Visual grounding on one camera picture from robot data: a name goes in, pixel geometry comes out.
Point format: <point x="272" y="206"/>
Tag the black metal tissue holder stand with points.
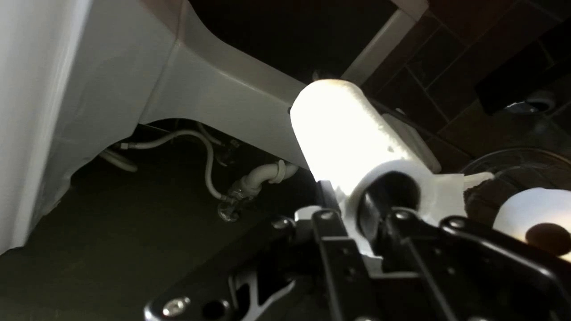
<point x="511" y="156"/>

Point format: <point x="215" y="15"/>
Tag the baseboard strip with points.
<point x="385" y="42"/>

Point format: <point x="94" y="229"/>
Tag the white toilet tank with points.
<point x="37" y="118"/>

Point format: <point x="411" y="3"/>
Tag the white toilet bowl with lid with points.
<point x="238" y="101"/>

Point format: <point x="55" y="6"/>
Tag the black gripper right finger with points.
<point x="476" y="274"/>

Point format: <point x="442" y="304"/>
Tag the white water supply line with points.
<point x="208" y="167"/>

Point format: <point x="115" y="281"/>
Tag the water shutoff valve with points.
<point x="265" y="176"/>

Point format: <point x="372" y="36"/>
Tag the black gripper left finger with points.
<point x="269" y="286"/>

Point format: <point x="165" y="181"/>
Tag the spare white tissue roll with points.
<point x="518" y="215"/>

